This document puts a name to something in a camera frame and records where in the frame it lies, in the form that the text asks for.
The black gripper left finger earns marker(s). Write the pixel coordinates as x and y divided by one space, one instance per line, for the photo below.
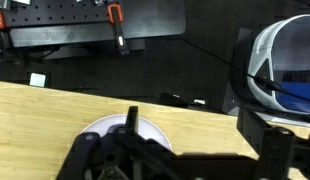
85 156

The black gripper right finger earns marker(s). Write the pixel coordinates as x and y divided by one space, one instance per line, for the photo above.
278 153

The white round plate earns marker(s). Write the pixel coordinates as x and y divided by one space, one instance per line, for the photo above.
151 130

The small white block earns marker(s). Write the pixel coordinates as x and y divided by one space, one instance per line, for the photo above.
37 80

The black perforated breadboard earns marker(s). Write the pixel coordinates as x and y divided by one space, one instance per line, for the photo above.
61 15

